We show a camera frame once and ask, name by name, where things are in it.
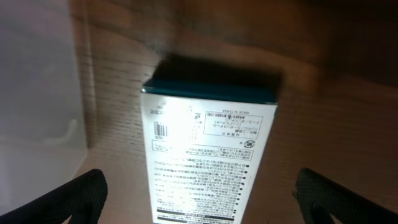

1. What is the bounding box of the white and teal box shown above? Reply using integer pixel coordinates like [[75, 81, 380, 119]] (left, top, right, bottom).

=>
[[141, 54, 282, 224]]

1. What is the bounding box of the clear plastic container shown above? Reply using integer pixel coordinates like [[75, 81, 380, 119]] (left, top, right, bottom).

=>
[[1, 0, 90, 213]]

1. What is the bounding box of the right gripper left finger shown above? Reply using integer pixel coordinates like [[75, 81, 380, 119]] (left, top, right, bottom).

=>
[[1, 169, 108, 224]]

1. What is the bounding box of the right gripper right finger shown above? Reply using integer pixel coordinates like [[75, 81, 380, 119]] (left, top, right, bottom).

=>
[[293, 168, 397, 224]]

